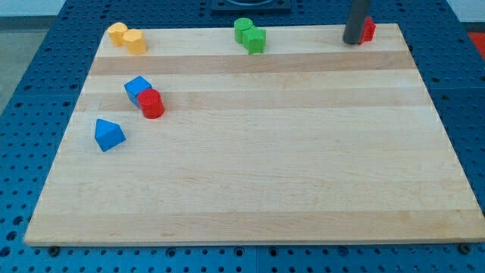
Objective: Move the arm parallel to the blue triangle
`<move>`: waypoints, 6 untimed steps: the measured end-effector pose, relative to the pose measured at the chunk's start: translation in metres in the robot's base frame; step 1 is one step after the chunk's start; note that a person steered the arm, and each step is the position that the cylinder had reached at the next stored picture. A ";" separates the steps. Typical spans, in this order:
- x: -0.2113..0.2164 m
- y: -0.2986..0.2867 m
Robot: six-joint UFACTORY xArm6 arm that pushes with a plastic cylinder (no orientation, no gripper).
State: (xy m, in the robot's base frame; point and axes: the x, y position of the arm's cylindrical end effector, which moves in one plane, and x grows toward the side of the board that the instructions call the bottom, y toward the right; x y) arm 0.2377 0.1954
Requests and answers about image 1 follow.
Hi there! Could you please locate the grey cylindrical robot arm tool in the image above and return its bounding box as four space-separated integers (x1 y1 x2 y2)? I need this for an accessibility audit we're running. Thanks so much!
343 0 371 45

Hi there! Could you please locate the blue triangle block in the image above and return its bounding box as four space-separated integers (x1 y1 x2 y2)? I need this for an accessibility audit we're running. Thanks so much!
95 119 126 152

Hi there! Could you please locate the light wooden board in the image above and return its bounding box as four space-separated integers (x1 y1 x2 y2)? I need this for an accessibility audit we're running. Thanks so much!
24 24 484 246

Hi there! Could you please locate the green star block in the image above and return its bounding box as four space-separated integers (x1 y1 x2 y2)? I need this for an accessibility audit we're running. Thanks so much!
242 26 266 55

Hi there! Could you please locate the red cylinder block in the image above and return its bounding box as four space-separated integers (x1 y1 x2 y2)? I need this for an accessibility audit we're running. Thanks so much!
137 89 165 119

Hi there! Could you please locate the green cylinder block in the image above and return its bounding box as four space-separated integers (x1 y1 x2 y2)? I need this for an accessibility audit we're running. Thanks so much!
233 17 253 44

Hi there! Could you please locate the blue cube block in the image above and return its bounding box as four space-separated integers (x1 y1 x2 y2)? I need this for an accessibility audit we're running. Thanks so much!
124 76 152 108

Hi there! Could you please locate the yellow hexagon block right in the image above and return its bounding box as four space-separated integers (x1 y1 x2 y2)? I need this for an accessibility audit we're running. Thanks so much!
123 29 147 55

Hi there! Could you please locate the yellow hexagon block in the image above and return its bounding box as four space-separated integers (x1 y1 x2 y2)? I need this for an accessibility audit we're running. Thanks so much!
107 22 128 47
123 29 147 55

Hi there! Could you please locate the yellow hexagon block left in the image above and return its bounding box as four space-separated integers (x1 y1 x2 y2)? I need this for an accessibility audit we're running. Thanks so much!
107 22 128 47

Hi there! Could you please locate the red block behind tool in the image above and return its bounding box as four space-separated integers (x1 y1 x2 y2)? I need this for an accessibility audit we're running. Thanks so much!
358 17 376 45

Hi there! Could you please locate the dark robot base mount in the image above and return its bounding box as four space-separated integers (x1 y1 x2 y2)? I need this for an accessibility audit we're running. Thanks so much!
210 0 292 14

